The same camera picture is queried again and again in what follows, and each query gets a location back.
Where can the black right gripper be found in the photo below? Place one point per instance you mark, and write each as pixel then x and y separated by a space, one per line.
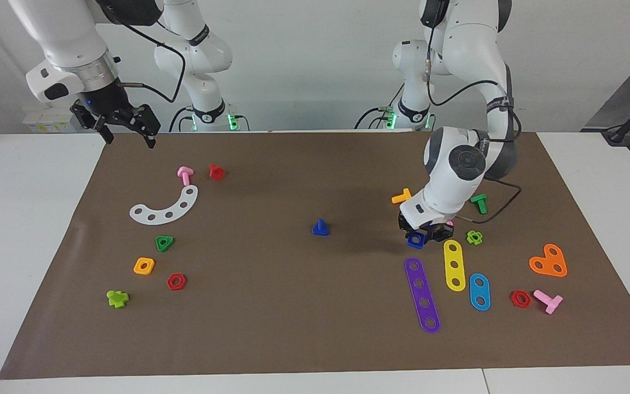
pixel 110 106

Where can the red hexagonal plastic nut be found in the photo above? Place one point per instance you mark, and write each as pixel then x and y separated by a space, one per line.
pixel 513 299
pixel 170 282

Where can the light green cross nut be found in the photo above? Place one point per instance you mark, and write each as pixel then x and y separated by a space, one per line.
pixel 469 237

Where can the blue square plastic nut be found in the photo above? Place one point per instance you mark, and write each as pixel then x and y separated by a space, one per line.
pixel 410 243

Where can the brown table mat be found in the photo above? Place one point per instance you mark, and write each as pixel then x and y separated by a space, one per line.
pixel 304 306

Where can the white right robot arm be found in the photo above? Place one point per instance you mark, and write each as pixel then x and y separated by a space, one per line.
pixel 63 33

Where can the blue plastic bolt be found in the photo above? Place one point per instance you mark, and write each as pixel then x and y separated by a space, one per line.
pixel 320 229

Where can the red plastic bolt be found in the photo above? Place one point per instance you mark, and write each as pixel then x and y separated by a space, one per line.
pixel 216 172

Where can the white curved five-hole strip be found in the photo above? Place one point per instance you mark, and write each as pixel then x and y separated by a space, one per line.
pixel 161 216

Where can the orange square plastic nut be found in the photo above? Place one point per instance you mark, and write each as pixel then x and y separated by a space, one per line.
pixel 136 267

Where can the orange plastic bolt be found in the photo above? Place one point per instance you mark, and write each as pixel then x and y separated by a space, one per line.
pixel 401 197

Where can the blue two-hole plastic strip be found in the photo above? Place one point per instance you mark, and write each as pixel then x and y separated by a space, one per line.
pixel 479 290

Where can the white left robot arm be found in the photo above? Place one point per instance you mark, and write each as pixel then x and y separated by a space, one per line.
pixel 468 44

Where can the yellow three-hole plastic strip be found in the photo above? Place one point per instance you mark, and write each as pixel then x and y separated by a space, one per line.
pixel 453 256

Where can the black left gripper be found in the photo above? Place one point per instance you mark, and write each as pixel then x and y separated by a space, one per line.
pixel 430 230

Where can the light green cross-head bolt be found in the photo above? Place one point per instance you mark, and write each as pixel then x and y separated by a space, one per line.
pixel 117 299

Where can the dark green plastic bolt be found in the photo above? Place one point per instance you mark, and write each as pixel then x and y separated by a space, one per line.
pixel 479 203

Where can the orange angled three-hole plate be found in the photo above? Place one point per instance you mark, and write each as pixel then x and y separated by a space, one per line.
pixel 548 260

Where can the white box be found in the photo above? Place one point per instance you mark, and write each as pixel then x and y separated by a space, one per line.
pixel 52 119

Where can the green triangular plastic nut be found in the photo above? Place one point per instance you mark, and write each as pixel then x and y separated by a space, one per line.
pixel 159 246

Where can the purple four-hole plastic strip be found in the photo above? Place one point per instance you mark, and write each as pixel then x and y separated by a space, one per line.
pixel 422 293

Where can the pink plastic bolt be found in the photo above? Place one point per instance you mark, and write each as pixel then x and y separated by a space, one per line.
pixel 185 175
pixel 548 301

